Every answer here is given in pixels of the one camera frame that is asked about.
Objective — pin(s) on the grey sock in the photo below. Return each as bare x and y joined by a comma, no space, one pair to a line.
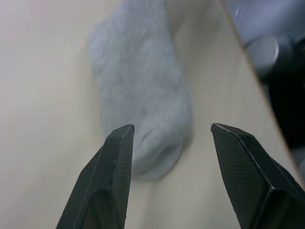
140,95

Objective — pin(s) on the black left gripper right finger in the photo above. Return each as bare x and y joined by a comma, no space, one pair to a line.
252,179

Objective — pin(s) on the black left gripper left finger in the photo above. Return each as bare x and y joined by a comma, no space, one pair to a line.
112,181

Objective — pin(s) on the silver and black robot body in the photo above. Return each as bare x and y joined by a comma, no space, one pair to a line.
276,59

